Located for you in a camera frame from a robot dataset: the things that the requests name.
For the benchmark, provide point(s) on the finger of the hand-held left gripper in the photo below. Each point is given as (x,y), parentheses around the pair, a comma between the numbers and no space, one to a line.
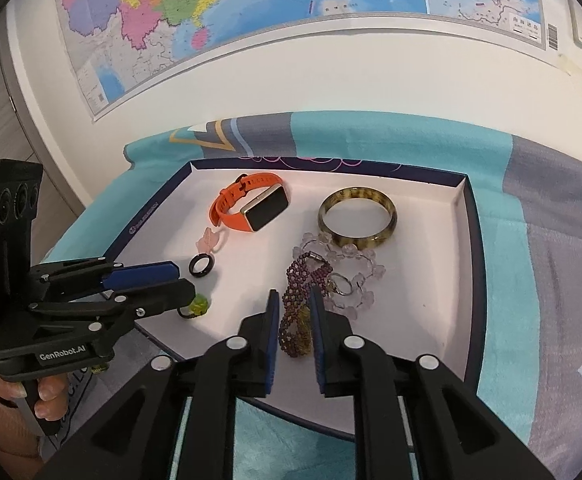
(141,272)
(171,292)

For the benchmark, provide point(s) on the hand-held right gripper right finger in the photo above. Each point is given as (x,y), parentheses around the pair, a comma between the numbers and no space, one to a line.
(316,345)

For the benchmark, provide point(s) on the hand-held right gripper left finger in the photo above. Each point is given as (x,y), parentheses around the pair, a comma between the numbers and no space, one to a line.
(271,340)

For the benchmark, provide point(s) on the shallow white box lid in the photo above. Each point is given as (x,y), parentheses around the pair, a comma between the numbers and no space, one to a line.
(421,320)

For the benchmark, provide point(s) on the person's left hand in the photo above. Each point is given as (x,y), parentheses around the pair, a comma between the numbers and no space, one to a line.
(53,395)

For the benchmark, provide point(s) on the tortoiseshell bangle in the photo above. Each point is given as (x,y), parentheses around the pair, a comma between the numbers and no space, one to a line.
(356,241)

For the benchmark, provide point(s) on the grey wooden cabinet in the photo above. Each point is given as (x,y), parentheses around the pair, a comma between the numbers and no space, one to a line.
(1,125)

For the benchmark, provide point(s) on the teal and grey printed blanket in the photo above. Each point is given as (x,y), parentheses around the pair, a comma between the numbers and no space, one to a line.
(546,260)

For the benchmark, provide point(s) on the beige tape piece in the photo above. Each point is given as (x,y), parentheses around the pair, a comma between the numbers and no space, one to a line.
(571,66)

